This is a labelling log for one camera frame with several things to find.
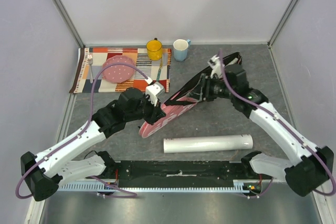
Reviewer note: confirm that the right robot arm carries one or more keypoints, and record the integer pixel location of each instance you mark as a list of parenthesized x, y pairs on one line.
[(307, 166)]

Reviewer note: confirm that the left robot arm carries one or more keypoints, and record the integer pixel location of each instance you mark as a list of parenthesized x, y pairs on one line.
[(45, 172)]

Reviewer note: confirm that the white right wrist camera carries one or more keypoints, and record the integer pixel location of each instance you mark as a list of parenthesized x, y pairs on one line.
[(216, 67)]

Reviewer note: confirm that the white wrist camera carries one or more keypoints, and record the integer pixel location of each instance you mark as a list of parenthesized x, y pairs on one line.
[(153, 91), (216, 67)]

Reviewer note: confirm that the pink dotted plate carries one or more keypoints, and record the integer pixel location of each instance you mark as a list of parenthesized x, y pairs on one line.
[(118, 73)]

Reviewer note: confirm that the white shuttlecock tube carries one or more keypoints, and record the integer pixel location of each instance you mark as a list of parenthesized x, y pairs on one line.
[(208, 143)]

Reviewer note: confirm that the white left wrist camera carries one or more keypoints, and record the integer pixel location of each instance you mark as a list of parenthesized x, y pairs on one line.
[(153, 91)]

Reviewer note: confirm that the aluminium frame rail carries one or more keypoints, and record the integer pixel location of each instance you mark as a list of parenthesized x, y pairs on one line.
[(68, 22)]

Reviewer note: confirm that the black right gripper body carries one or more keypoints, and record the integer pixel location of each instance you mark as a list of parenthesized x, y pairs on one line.
[(205, 87)]

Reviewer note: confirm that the colourful patchwork placemat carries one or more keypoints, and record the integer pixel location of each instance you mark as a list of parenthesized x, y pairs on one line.
[(102, 54)]

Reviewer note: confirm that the yellow glass mug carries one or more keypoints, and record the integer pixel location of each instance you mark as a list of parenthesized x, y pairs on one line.
[(154, 49)]

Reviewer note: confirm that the silver fork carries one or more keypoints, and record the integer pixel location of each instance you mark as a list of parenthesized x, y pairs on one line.
[(90, 63)]

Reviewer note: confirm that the pink racket bag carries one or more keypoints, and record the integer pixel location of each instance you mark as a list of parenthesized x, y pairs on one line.
[(181, 101)]

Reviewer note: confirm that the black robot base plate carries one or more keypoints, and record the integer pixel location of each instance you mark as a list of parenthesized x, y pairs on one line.
[(179, 173)]

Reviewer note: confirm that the white slotted cable duct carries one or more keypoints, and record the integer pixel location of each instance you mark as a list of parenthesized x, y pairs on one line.
[(95, 186)]

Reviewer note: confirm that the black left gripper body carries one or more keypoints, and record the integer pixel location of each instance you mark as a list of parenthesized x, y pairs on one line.
[(148, 112)]

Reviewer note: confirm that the light blue mug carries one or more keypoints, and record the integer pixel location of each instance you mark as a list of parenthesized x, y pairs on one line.
[(180, 48)]

